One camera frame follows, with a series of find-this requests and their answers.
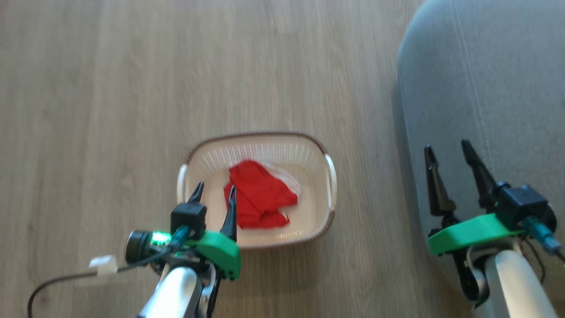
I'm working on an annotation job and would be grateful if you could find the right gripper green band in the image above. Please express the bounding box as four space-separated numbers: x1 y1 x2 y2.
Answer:
424 140 527 256

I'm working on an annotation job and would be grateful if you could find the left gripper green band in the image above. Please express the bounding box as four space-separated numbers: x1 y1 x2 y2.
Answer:
177 181 242 281

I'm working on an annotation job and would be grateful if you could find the red and white garment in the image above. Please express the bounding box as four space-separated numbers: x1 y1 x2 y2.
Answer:
223 159 304 230

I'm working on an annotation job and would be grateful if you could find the grey fabric sofa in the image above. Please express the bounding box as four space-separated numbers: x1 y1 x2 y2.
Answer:
392 0 565 310

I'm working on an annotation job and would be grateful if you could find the white laundry basket brown rim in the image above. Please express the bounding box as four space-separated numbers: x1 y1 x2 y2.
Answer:
177 132 338 250

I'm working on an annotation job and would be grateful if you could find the teal left camera cable plug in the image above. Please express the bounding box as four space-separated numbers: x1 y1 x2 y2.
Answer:
173 225 191 249

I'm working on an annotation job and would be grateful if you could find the teal camera cable plug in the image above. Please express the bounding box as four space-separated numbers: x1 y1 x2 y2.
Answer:
523 216 562 256
173 225 191 249

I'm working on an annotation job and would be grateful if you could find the teal right camera cable plug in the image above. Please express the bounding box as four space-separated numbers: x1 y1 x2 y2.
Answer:
523 216 562 256

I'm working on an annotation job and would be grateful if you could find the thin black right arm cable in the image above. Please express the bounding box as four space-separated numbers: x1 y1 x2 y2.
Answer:
524 238 547 284

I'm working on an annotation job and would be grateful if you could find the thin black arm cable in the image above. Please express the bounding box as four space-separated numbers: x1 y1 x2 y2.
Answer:
27 253 173 318
524 238 547 284

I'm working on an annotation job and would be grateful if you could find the white tape tag on cable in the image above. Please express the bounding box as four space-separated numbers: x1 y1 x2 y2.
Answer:
88 255 119 277

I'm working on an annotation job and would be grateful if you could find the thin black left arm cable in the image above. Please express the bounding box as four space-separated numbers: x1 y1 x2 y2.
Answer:
27 253 173 318

